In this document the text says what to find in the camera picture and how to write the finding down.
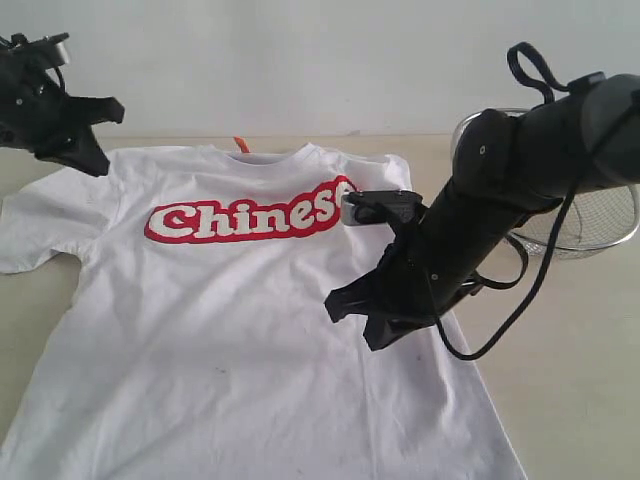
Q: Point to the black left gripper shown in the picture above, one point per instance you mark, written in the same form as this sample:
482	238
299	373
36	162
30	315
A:
38	115

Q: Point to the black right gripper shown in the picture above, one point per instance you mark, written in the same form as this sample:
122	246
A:
418	280

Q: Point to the white t-shirt red print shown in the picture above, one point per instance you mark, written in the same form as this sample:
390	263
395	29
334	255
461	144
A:
197	344

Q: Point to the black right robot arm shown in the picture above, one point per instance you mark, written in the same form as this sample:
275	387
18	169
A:
506	169

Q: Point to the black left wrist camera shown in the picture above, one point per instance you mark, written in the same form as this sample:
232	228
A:
48	52

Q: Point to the metal wire mesh basket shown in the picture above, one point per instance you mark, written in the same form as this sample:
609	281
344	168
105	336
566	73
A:
596	221

